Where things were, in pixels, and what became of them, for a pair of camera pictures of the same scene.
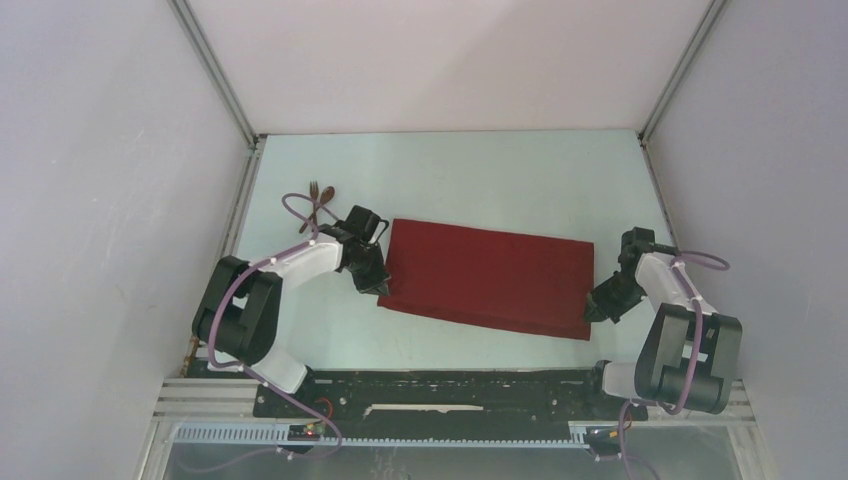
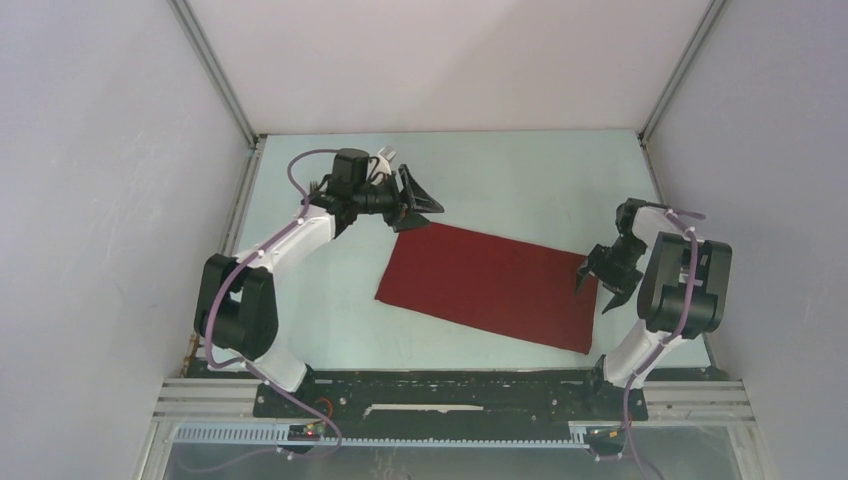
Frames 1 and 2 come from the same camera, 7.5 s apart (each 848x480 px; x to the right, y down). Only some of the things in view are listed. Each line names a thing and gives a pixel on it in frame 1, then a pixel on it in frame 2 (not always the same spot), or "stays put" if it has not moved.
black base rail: x=441 y=397 stays put
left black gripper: x=374 y=283 -> x=411 y=194
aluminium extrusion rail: x=210 y=400 stays put
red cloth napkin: x=519 y=281 stays put
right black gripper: x=599 y=308 -> x=622 y=286
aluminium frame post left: x=188 y=21 stays put
